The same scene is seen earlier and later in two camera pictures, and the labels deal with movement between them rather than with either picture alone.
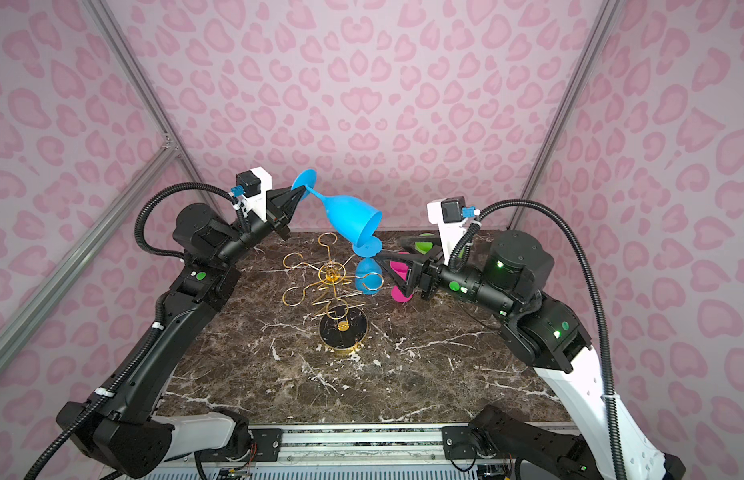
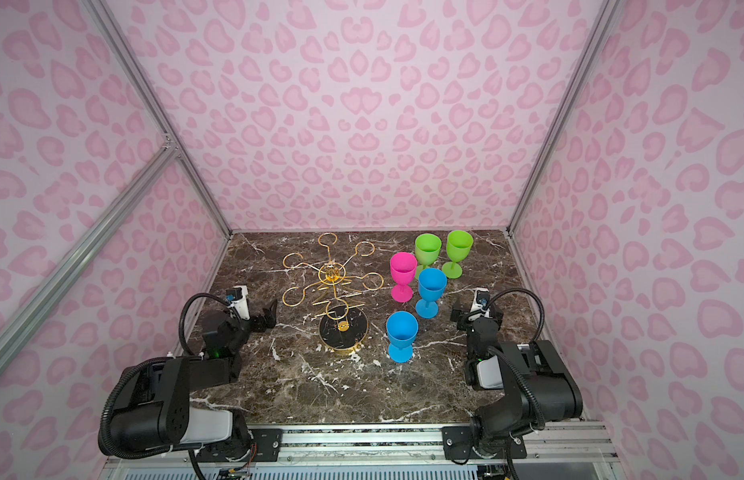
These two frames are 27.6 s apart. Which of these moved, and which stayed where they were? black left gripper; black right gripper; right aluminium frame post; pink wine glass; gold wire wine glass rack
Moved: black right gripper; black left gripper
Stayed: pink wine glass; right aluminium frame post; gold wire wine glass rack
